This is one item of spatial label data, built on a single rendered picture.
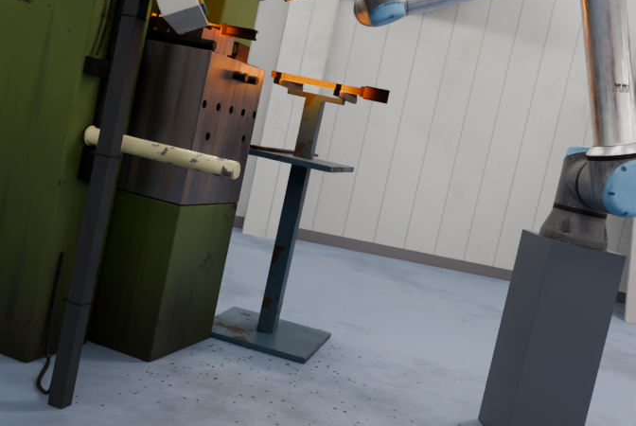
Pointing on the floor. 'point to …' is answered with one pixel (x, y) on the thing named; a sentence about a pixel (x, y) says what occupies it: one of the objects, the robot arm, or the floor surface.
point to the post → (101, 184)
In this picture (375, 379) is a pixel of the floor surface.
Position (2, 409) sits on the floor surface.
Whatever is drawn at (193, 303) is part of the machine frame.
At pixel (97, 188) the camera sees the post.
